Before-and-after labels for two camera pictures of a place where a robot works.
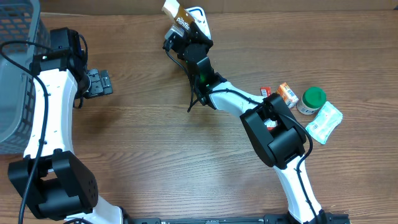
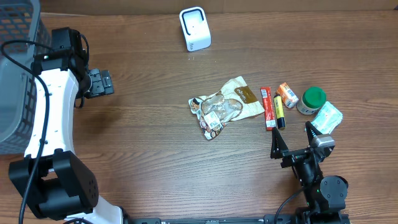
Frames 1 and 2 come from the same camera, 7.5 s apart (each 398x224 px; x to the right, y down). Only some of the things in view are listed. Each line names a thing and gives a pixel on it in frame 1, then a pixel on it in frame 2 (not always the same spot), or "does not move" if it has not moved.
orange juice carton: [287, 94] does not move
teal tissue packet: [328, 118] does not move
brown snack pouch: [177, 15] -> [234, 101]
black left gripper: [97, 81] does not move
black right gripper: [193, 37] -> [279, 150]
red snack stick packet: [270, 124] does not move
